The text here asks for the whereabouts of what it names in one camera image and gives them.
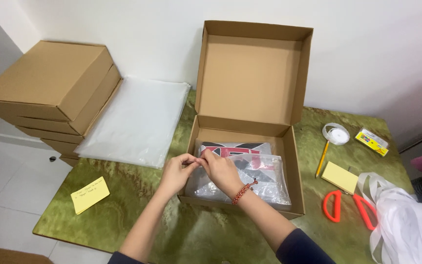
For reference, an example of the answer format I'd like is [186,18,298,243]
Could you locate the person's right hand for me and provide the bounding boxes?
[196,149,255,200]

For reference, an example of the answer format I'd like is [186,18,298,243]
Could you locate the open brown cardboard box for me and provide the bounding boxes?
[178,20,314,220]

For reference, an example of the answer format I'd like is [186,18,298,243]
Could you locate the yellow pencil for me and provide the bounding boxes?
[315,140,330,179]

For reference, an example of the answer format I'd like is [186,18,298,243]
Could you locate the person's left hand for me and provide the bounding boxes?
[158,153,200,197]

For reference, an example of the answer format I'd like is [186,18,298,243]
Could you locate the yellow sticky note pad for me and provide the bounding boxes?
[321,161,359,195]

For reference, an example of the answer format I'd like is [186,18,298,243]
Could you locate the stack of clear plastic bags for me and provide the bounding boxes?
[74,76,191,169]

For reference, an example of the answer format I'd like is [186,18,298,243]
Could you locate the orange handled scissors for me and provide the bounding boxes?
[323,189,379,231]

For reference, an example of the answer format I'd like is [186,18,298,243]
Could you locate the clear plastic bag with garment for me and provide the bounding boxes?
[185,139,292,210]

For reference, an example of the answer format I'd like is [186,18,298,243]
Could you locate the yellow handwritten note card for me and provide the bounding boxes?
[70,176,110,215]

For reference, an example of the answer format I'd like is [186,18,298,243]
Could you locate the stack of closed cardboard boxes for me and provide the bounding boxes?
[0,40,123,167]

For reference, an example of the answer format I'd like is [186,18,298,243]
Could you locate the yellow box in clear wrap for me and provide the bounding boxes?
[355,128,390,157]

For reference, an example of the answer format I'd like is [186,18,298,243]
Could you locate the heap of white ribbon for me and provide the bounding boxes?
[356,172,422,264]

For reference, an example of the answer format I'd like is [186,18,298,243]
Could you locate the red braided bracelet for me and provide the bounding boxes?
[232,178,259,205]

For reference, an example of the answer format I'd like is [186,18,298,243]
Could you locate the white ribbon roll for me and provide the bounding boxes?
[322,123,350,146]

